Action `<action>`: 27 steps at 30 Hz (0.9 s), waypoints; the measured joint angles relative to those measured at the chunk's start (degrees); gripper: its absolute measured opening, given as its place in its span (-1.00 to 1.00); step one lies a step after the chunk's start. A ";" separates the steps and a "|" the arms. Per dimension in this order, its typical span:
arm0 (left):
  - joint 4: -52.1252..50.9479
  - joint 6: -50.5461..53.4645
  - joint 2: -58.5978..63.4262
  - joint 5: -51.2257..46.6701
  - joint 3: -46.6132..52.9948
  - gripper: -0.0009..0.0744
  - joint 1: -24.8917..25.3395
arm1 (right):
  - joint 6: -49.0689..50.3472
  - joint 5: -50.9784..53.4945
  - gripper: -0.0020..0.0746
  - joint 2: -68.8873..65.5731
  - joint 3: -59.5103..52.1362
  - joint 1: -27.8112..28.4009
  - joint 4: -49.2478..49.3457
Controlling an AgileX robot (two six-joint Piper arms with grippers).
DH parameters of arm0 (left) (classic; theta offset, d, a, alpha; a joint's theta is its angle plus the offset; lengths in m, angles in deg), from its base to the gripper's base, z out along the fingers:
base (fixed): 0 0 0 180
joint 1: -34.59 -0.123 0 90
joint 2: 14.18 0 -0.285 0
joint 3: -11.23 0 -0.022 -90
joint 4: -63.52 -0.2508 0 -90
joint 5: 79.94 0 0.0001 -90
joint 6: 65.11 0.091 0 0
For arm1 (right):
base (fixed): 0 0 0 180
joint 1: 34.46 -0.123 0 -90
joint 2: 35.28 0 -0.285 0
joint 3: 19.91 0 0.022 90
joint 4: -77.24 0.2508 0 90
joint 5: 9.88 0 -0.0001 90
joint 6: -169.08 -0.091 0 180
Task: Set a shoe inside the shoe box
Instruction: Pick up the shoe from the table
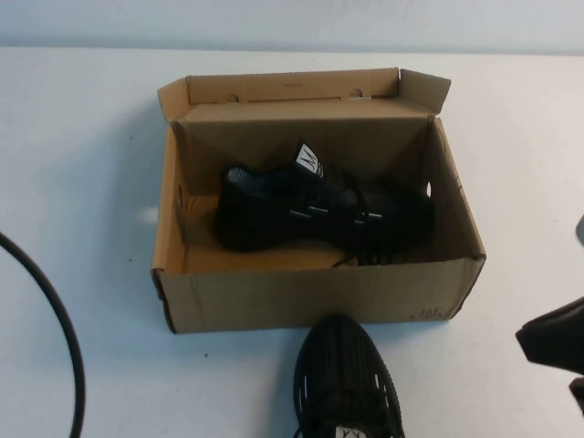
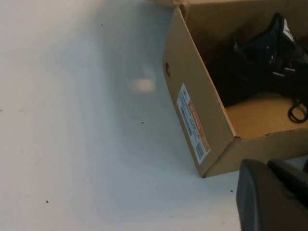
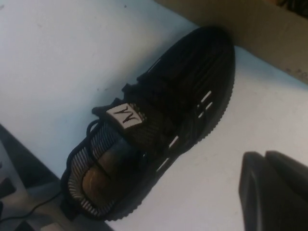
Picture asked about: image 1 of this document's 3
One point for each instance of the black mesh sneaker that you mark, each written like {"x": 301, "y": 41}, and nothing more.
{"x": 255, "y": 219}
{"x": 342, "y": 365}

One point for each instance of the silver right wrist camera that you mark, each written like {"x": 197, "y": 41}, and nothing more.
{"x": 580, "y": 235}

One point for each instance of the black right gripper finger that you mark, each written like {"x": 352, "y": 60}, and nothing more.
{"x": 552, "y": 328}
{"x": 577, "y": 410}

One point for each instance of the brown cardboard shoe box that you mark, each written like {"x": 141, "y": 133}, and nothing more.
{"x": 274, "y": 296}

